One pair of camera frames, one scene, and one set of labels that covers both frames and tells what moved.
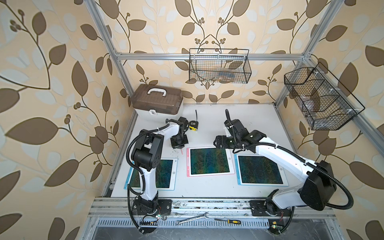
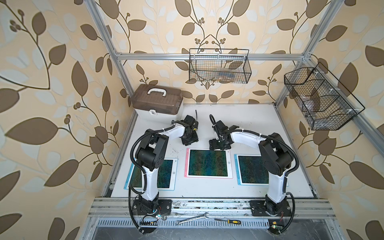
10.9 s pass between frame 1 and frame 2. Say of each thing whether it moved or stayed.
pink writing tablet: stayed
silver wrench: stayed
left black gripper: moved
